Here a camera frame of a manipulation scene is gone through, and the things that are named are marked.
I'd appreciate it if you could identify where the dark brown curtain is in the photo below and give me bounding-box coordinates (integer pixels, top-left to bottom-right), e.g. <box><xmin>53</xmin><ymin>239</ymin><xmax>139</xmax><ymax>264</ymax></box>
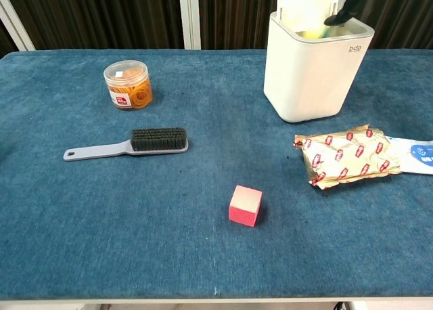
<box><xmin>0</xmin><ymin>0</ymin><xmax>433</xmax><ymax>59</ymax></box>

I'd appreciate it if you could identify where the grey brush with black bristles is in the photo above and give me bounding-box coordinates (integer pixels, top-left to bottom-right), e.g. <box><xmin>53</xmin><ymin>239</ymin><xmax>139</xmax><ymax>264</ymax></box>
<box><xmin>62</xmin><ymin>127</ymin><xmax>189</xmax><ymax>162</ymax></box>

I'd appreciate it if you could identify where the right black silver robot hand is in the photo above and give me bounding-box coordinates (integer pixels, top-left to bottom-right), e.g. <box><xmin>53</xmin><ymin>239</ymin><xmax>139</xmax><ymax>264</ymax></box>
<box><xmin>323</xmin><ymin>0</ymin><xmax>377</xmax><ymax>27</ymax></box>

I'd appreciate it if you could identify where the white vertical frame post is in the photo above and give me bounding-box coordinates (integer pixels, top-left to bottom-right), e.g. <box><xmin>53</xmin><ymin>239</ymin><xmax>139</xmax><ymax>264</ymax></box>
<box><xmin>178</xmin><ymin>0</ymin><xmax>202</xmax><ymax>50</ymax></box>

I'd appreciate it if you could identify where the white plastic trash bin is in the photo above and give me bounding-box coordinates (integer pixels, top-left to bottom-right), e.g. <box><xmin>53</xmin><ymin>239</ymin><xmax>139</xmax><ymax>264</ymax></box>
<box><xmin>263</xmin><ymin>11</ymin><xmax>375</xmax><ymax>124</ymax></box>

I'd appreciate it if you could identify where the white blue wet wipes pack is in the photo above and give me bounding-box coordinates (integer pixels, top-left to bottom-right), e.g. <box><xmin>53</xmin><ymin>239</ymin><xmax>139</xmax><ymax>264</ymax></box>
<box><xmin>387</xmin><ymin>136</ymin><xmax>433</xmax><ymax>175</ymax></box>

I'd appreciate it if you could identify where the green yellow sponge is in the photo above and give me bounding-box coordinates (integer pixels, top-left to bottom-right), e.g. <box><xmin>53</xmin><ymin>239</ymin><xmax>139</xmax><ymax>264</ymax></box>
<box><xmin>303</xmin><ymin>26</ymin><xmax>335</xmax><ymax>39</ymax></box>

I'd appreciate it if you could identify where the white slanted frame bar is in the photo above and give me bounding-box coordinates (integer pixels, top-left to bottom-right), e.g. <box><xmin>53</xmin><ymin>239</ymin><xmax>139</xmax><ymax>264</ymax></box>
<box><xmin>0</xmin><ymin>0</ymin><xmax>36</xmax><ymax>52</ymax></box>

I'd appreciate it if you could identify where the pink foam cube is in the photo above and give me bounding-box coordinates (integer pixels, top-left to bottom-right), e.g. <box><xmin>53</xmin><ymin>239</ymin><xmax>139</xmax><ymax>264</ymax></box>
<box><xmin>229</xmin><ymin>184</ymin><xmax>263</xmax><ymax>228</ymax></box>

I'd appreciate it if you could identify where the blue table cloth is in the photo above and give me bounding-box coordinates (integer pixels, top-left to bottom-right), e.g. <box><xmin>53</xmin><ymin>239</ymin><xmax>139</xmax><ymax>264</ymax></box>
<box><xmin>0</xmin><ymin>48</ymin><xmax>433</xmax><ymax>303</ymax></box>

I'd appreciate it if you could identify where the gold foil snack packet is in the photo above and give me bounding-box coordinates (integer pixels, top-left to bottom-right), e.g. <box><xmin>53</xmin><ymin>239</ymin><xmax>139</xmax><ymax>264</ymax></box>
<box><xmin>293</xmin><ymin>124</ymin><xmax>403</xmax><ymax>191</ymax></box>

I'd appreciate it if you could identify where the clear jar of rubber bands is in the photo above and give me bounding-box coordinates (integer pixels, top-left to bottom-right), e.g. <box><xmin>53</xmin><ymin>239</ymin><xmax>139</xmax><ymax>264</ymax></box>
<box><xmin>103</xmin><ymin>60</ymin><xmax>154</xmax><ymax>110</ymax></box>

